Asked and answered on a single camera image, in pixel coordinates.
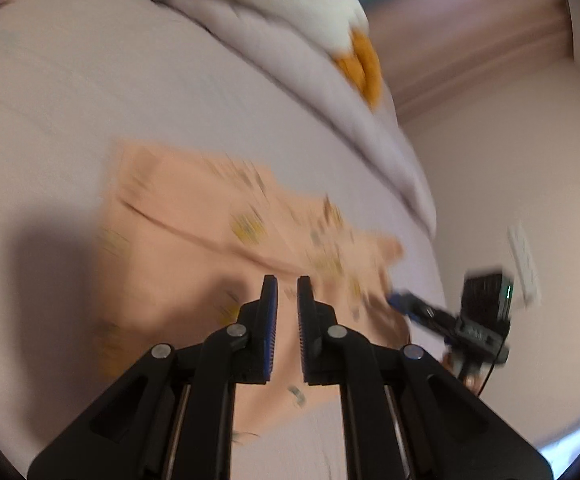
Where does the peach printed long-sleeve shirt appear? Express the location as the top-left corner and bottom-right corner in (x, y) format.
(95, 140), (411, 433)

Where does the lavender quilt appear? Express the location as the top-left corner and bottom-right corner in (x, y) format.
(70, 0), (438, 236)

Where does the white wall socket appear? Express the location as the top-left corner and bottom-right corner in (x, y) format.
(507, 222), (543, 306)

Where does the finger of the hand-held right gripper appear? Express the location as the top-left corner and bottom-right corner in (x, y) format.
(387, 287), (458, 337)

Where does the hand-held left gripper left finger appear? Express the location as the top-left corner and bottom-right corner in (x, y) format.
(27, 275), (278, 480)

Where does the white plush goose toy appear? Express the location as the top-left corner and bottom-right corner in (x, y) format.
(170, 0), (383, 111)

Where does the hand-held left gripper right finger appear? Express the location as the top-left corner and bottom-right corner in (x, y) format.
(296, 276), (553, 480)

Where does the pink curtain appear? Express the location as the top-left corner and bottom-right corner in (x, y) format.
(365, 0), (576, 116)

